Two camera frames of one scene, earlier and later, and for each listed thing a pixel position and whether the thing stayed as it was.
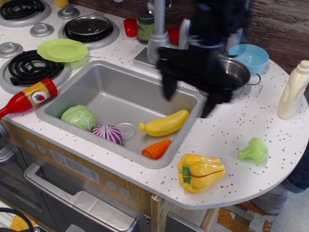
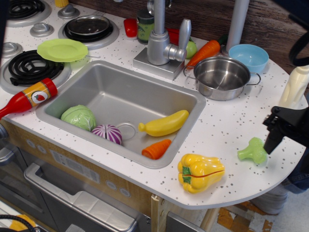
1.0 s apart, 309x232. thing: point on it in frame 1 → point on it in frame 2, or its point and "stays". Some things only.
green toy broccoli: (256, 149) stays
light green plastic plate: (61, 50) stays
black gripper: (204, 66) → (290, 123)
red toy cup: (131, 27) stays
